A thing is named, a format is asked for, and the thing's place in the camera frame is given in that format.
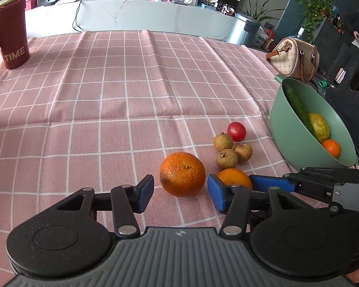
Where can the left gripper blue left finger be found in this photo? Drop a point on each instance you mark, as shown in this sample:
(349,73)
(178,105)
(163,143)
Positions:
(142,194)

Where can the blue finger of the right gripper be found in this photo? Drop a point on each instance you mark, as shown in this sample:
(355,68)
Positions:
(263,183)

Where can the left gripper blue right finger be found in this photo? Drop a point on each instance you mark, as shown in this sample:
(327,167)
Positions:
(219,193)

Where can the small orange mandarin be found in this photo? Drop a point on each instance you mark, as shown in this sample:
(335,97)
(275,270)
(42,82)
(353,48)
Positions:
(332,147)
(233,176)

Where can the brown longan fruit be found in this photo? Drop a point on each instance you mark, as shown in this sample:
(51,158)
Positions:
(244,152)
(227,159)
(222,142)

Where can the large orange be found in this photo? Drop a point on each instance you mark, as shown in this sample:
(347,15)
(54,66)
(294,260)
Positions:
(182,174)

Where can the yellow-green mango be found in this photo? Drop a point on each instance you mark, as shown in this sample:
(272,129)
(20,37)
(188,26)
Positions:
(320,127)

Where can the green cucumber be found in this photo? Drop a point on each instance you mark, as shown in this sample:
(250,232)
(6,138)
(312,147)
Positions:
(298,107)

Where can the green colander bowl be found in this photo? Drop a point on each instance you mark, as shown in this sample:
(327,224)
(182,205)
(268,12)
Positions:
(295,142)

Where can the red cherry tomato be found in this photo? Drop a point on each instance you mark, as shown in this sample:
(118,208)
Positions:
(237,131)

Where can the pink checkered tablecloth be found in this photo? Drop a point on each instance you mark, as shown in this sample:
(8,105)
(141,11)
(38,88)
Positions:
(101,109)

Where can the beige monogram handbag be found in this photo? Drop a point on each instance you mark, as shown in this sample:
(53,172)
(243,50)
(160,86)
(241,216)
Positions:
(295,58)

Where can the standing person in black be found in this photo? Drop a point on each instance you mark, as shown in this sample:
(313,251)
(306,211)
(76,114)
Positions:
(348,55)

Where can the silver trash bin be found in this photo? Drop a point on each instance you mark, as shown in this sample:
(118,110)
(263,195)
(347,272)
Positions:
(243,31)

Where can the long white counter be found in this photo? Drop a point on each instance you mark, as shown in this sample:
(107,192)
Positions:
(102,15)

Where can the green potted plant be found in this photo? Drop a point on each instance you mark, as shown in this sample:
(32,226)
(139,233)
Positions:
(313,16)

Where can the dark red TIME tumbler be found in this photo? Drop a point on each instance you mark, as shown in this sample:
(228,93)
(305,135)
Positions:
(13,37)

